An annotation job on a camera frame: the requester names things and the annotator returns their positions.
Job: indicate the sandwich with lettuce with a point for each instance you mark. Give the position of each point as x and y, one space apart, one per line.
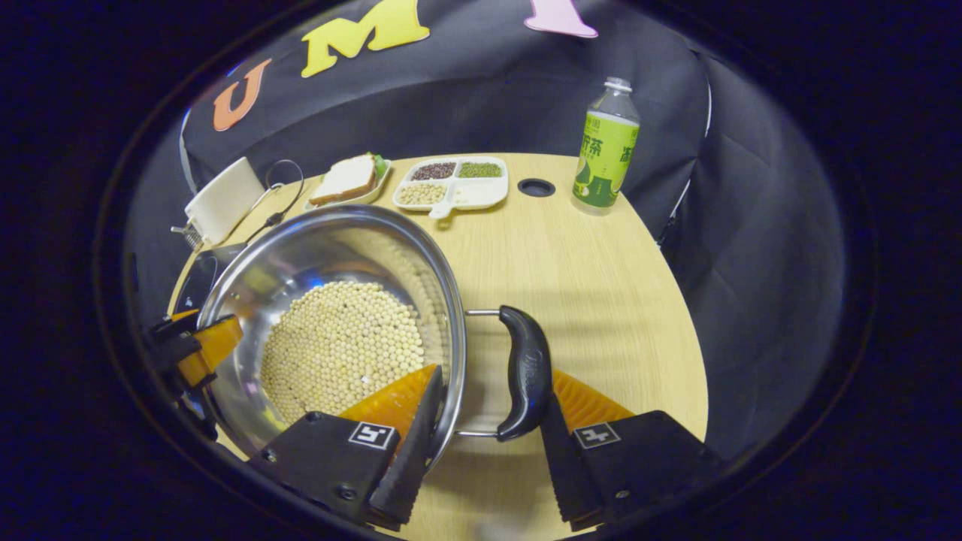
346 179

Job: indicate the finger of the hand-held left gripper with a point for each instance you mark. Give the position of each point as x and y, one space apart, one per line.
214 346
165 329

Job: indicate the pile of soybeans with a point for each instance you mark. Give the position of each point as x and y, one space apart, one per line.
331 346

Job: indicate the green label tea bottle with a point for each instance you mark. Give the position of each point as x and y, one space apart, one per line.
605 158

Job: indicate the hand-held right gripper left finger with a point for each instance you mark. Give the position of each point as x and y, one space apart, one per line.
409 466

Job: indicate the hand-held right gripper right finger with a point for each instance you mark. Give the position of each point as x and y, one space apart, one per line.
560 466

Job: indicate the white divided dish of beans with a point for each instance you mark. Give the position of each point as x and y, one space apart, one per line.
481 194

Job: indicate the white toaster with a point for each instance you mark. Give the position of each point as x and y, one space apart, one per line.
225 199

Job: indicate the black induction cooktop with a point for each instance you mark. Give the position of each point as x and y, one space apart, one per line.
197 282

